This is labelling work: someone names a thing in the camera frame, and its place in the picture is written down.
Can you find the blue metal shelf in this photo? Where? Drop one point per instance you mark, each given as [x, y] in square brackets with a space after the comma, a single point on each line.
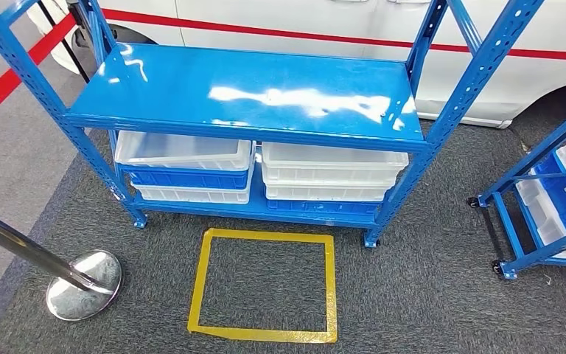
[244, 97]
[527, 171]

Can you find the blue storage bin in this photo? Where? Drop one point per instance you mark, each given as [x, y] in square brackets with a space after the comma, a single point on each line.
[564, 200]
[190, 178]

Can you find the clear white storage bin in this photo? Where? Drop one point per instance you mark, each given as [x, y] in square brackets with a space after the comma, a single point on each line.
[180, 151]

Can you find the yellow floor tape square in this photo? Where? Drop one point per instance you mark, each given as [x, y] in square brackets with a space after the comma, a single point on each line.
[331, 288]

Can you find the red barrier belt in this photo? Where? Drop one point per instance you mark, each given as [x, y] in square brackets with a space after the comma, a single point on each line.
[0, 88]

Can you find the chrome stanchion post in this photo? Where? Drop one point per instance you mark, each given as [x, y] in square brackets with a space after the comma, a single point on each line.
[29, 251]

